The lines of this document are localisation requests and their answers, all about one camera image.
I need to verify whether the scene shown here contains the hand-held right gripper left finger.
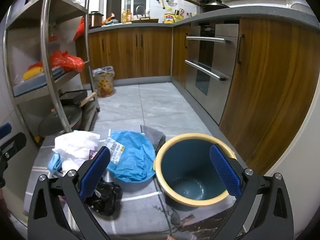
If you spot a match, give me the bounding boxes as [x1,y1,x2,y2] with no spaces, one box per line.
[27,146,112,240]

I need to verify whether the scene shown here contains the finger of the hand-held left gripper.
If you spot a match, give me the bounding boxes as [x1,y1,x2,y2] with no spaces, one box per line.
[0,122,12,140]
[0,132,27,162]

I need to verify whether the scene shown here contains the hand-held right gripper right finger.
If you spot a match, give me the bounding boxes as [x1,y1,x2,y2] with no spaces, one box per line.
[209,144,294,240]

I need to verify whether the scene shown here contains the black plastic bag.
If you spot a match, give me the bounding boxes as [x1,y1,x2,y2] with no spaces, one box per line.
[85,177,123,217]

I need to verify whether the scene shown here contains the clear packet with white label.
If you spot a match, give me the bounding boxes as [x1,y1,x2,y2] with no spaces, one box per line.
[103,137,125,165]

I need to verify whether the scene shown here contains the white plastic bag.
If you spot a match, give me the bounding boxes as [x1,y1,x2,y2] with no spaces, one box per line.
[52,130,101,162]
[51,25,80,43]

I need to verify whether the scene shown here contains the blue bin with yellow rim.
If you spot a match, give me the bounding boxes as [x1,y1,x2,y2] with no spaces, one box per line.
[153,133,237,211]

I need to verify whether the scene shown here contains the blue plastic bag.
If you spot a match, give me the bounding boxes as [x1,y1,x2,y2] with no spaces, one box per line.
[106,131,157,183]

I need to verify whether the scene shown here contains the light blue plastic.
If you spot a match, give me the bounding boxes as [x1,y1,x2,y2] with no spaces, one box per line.
[47,152,62,175]

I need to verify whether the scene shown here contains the grey pot lid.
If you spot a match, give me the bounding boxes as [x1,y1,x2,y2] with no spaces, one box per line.
[38,105,83,138]

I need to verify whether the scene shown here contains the blue grey tray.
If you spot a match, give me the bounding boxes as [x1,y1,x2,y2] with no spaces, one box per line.
[12,66,73,97]

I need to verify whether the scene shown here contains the grey checked mat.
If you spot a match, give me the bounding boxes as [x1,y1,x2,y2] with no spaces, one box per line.
[24,130,237,233]

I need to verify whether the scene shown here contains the yellow packet on rack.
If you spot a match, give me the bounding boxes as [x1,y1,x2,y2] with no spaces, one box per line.
[23,66,44,80]

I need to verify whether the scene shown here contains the grey cloth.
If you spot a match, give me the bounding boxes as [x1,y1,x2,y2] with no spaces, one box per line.
[140,125,167,153]

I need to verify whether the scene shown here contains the metal shelf rack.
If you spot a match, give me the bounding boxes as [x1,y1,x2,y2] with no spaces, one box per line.
[4,0,100,140]

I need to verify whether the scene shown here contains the stainless steel built-in oven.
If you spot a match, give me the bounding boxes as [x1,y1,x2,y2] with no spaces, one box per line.
[184,22,242,126]

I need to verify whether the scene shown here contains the hanging red plastic bag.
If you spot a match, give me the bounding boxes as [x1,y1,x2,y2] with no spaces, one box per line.
[74,16,85,40]

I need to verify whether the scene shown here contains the brown rice cooker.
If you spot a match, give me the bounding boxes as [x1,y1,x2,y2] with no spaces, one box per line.
[89,11,104,28]

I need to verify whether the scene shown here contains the grey kitchen countertop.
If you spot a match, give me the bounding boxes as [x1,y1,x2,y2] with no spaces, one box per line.
[89,4,320,33]

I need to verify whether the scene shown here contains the cooking oil bottle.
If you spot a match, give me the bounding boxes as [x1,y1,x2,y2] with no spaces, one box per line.
[122,9,133,23]

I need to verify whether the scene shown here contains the wooden sink tray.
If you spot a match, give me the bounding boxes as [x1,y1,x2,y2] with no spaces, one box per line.
[131,17,159,24]

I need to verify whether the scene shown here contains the black wok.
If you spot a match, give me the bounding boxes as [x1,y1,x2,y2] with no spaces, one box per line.
[182,0,230,13]

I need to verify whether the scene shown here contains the black pan with wooden handle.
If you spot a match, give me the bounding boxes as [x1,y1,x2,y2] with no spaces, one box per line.
[59,89,97,107]

